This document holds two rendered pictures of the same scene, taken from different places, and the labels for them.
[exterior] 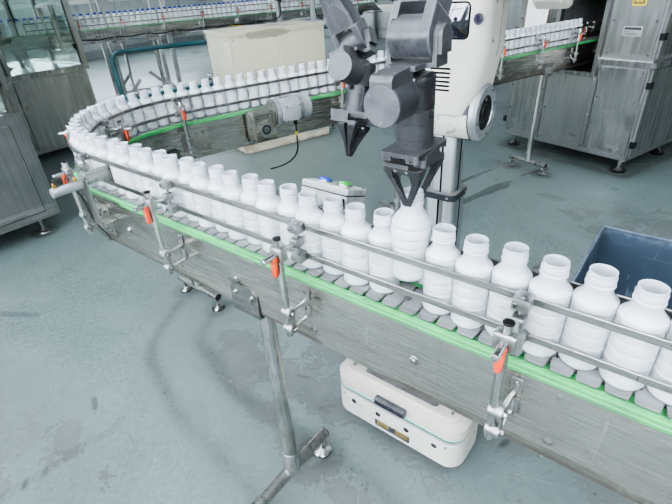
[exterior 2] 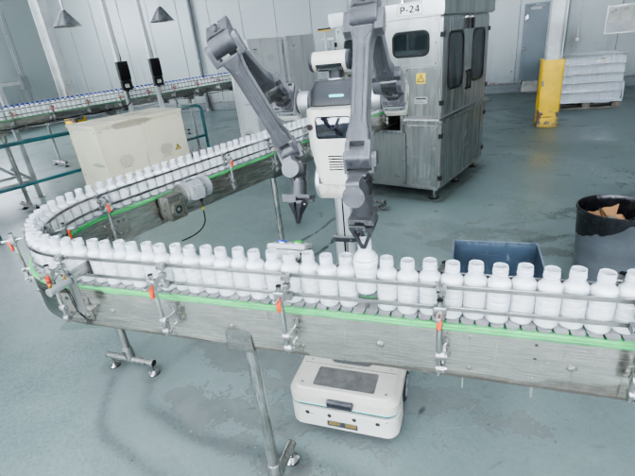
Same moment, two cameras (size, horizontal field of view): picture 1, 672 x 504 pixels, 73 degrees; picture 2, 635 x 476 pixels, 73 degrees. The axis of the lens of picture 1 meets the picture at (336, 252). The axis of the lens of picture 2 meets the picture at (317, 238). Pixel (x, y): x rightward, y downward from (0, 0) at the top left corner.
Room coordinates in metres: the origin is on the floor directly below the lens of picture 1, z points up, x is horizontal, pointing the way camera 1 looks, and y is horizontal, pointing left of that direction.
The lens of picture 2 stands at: (-0.29, 0.35, 1.73)
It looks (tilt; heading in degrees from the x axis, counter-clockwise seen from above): 24 degrees down; 341
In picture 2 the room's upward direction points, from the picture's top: 6 degrees counter-clockwise
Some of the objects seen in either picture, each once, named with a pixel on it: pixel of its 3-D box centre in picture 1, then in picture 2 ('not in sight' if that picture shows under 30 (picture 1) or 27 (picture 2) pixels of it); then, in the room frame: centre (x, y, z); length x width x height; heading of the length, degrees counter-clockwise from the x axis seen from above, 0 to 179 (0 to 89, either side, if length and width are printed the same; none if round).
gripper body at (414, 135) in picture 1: (414, 132); (362, 206); (0.69, -0.14, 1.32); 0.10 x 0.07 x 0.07; 140
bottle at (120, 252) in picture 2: (142, 173); (125, 262); (1.27, 0.55, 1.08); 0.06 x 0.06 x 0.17
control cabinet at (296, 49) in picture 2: not in sight; (295, 92); (7.51, -2.25, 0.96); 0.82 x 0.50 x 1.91; 122
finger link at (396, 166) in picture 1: (411, 177); (363, 231); (0.69, -0.13, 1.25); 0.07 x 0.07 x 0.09; 50
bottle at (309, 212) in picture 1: (310, 229); (291, 276); (0.84, 0.05, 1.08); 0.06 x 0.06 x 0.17
